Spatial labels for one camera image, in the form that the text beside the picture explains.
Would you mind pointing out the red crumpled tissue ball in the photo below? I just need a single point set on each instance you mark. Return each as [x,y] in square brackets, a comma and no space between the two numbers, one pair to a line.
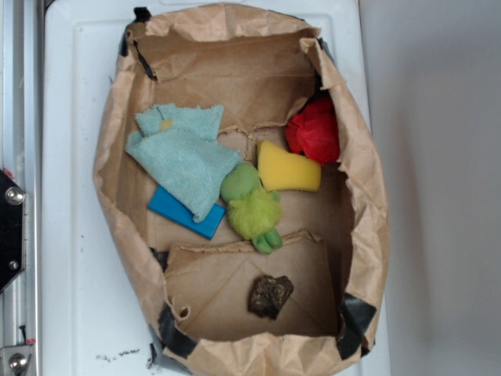
[314,133]

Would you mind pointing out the aluminium frame rail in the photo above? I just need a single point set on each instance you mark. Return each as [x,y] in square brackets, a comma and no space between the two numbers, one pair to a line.
[22,47]

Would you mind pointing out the dark brown rock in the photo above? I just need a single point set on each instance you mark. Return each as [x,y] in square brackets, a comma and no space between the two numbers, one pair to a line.
[269,295]

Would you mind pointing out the brown paper bag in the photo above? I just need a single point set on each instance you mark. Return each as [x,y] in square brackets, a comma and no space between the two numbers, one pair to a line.
[263,67]

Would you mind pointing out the blue rectangular block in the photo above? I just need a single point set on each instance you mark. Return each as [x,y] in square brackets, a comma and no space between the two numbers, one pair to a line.
[164,204]

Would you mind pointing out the green plush toy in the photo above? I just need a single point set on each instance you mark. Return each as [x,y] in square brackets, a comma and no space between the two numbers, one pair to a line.
[253,212]

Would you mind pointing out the black metal bracket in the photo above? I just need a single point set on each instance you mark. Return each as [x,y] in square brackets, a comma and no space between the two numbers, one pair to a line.
[11,231]

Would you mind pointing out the light blue terry cloth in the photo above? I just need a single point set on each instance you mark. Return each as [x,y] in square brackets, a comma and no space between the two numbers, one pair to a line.
[179,148]

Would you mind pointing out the yellow sponge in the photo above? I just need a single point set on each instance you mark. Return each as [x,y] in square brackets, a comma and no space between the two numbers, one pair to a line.
[282,170]

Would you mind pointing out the white plastic tray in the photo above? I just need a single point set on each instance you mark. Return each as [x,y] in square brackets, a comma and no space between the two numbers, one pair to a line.
[91,321]

